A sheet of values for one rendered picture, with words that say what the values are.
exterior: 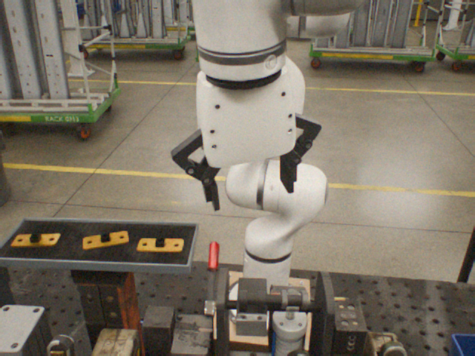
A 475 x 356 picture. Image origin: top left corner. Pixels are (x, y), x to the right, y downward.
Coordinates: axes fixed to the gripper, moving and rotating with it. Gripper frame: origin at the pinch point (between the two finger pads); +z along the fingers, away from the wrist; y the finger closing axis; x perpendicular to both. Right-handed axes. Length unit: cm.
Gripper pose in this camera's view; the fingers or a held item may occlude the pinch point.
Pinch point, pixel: (250, 188)
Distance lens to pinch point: 51.3
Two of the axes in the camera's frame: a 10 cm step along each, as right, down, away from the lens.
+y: -9.6, 2.1, -1.6
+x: 2.6, 5.8, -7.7
